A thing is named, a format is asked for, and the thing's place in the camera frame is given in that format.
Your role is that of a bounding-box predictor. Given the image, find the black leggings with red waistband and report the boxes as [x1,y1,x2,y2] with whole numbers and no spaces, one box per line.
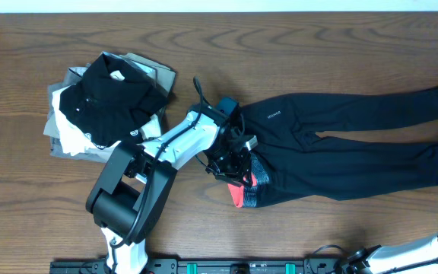
[230,86,438,208]

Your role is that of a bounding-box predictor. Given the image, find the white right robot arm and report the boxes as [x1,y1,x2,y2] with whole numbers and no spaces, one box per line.
[336,233,438,274]

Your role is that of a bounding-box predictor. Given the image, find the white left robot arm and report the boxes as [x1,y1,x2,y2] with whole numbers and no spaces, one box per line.
[78,97,257,273]

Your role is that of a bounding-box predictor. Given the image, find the black polo shirt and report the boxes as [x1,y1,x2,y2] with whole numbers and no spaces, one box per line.
[59,53,168,148]

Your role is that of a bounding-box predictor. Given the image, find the white t-shirt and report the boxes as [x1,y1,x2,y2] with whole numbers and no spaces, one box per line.
[52,84,159,155]

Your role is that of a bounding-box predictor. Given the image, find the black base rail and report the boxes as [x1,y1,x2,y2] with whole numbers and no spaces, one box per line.
[49,258,343,274]

